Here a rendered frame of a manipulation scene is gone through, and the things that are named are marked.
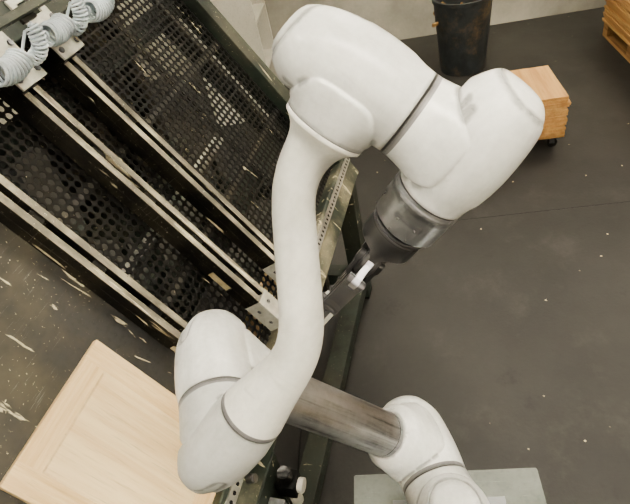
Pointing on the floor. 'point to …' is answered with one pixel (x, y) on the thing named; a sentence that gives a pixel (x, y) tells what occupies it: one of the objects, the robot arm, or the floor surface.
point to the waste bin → (462, 35)
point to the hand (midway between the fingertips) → (322, 312)
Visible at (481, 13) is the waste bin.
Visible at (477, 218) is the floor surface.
